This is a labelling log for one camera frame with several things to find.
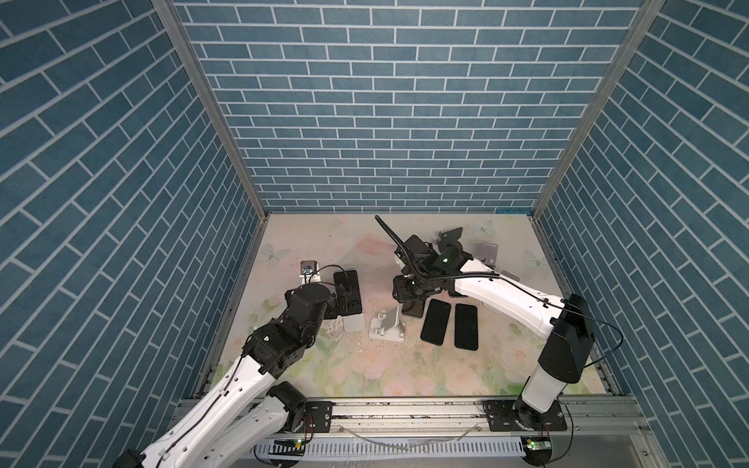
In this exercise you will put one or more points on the aluminium mounting rail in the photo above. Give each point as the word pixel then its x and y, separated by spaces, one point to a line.
pixel 602 431

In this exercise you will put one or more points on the white phone stand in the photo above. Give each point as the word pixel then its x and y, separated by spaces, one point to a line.
pixel 353 323
pixel 388 325
pixel 510 275

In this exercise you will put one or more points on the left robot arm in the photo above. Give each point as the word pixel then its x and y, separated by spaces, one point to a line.
pixel 251 402

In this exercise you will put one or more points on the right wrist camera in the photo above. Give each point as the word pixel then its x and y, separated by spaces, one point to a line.
pixel 414 253

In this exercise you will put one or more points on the grey round base phone stand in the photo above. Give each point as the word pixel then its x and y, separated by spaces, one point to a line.
pixel 487 253

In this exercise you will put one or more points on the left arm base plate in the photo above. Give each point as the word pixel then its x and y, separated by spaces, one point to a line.
pixel 315 416

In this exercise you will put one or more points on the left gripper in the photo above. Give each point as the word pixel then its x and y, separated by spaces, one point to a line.
pixel 332 306

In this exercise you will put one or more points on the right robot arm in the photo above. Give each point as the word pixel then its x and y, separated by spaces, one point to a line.
pixel 564 323

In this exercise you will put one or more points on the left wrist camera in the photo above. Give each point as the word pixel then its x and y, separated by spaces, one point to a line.
pixel 309 272

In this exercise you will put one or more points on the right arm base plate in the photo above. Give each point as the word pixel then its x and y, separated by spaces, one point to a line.
pixel 505 416

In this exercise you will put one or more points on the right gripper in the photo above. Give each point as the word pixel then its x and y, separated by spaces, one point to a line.
pixel 400 293

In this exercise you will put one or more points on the round black phone stand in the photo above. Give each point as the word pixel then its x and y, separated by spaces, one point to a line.
pixel 450 240

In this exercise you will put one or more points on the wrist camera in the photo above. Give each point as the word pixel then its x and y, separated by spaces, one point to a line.
pixel 309 272
pixel 414 253

